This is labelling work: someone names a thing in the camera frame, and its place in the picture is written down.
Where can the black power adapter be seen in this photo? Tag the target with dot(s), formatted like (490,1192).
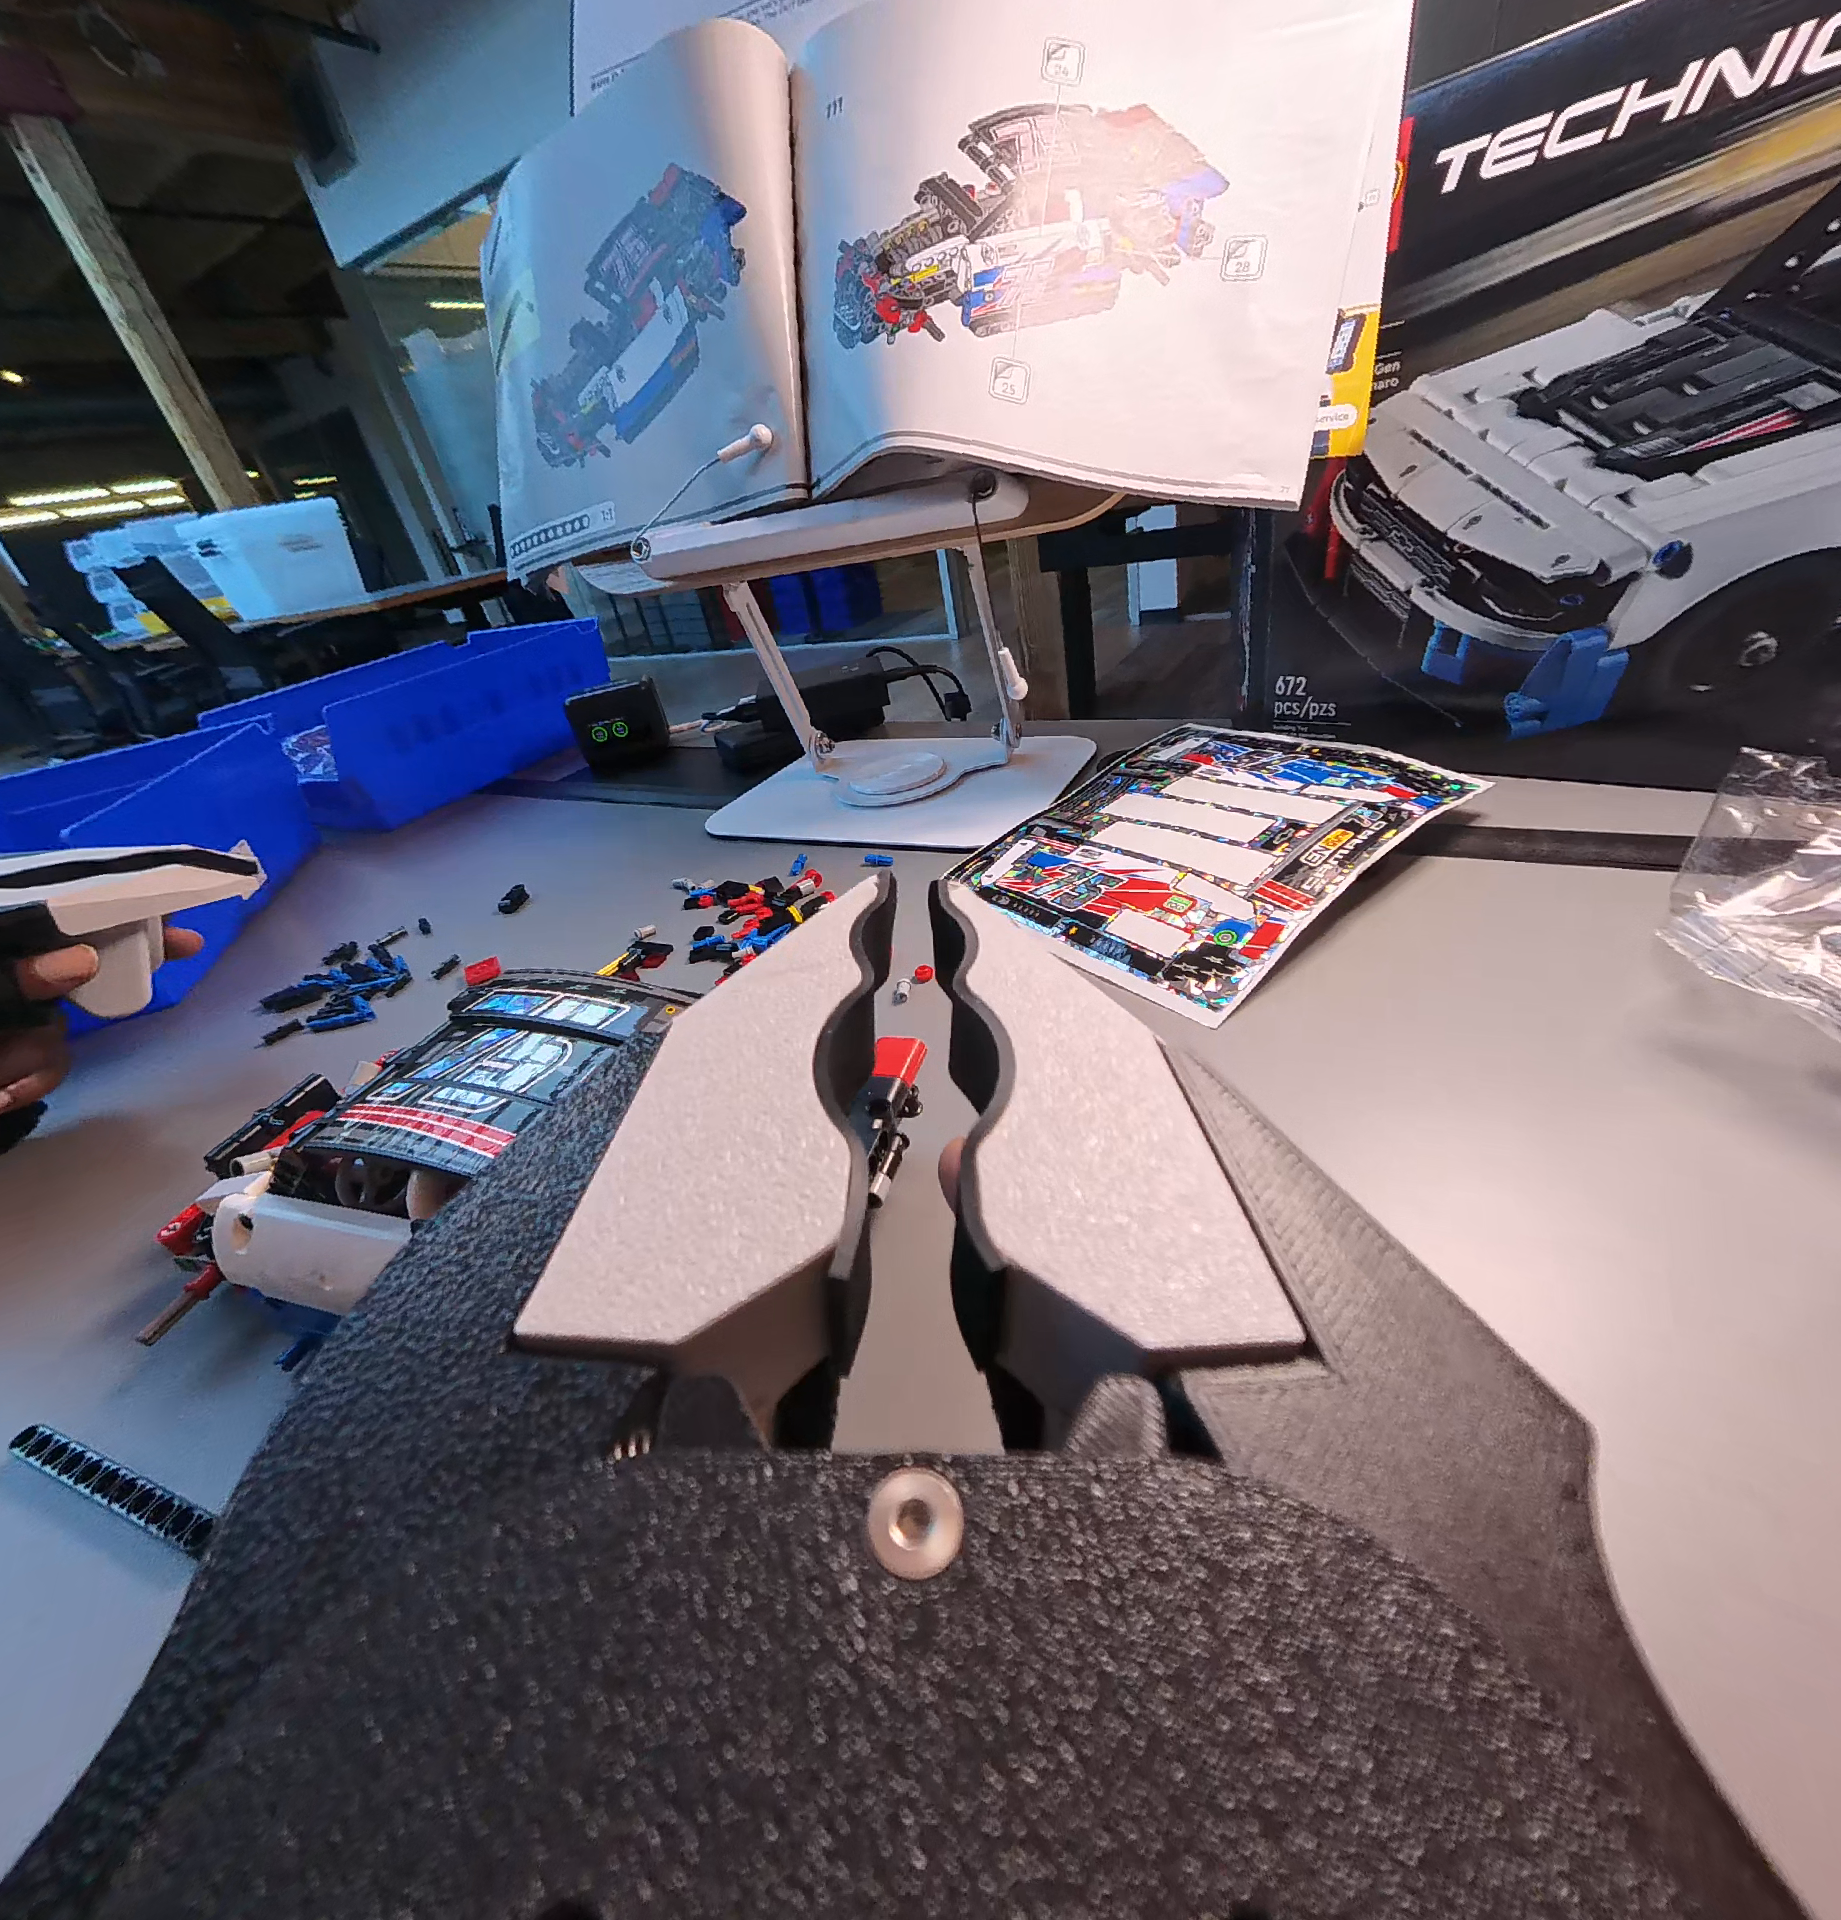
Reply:
(844,692)

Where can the partly built lego car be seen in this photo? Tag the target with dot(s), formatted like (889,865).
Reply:
(470,1080)

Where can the heap of clear plastic bags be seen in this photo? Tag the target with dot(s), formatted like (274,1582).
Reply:
(1790,901)

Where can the pile of colourful lego pieces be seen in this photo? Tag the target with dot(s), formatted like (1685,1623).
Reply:
(755,906)

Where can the shiny sticker sheet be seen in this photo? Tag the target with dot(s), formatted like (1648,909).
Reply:
(1220,870)

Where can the black battery charger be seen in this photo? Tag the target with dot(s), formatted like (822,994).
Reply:
(617,726)

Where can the pile of blue black pins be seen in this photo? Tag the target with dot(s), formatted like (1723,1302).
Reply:
(349,982)

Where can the open instruction booklet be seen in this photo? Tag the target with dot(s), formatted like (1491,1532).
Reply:
(1099,376)

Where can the lego set cardboard box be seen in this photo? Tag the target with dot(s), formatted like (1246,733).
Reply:
(1610,451)

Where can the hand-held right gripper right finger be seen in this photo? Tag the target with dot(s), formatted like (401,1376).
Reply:
(1115,1200)

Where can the red black lego piece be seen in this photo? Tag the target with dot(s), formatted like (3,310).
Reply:
(899,1060)

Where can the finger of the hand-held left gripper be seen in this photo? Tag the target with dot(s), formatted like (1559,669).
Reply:
(110,880)

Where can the black lego beam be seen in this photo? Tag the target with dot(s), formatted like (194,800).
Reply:
(110,1487)

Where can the white plastic storage box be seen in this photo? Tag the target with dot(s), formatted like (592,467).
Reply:
(282,555)

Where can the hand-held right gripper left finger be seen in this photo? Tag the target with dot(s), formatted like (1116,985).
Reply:
(710,1185)

